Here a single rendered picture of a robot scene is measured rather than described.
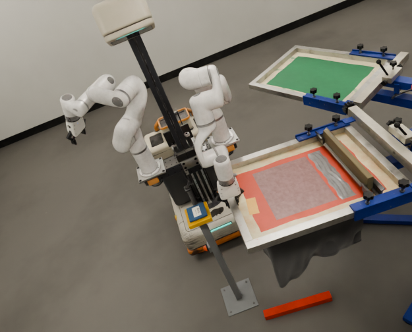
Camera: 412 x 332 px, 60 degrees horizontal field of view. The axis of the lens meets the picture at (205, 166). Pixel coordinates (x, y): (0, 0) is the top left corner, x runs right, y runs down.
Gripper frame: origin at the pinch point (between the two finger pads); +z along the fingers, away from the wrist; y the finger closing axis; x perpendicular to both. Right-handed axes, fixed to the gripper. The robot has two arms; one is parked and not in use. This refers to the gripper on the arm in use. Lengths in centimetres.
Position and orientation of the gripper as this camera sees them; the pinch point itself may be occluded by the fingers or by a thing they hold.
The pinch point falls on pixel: (232, 202)
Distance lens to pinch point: 174.1
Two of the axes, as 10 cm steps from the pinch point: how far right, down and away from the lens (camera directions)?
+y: -9.5, 3.2, -0.4
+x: 2.3, 6.0, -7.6
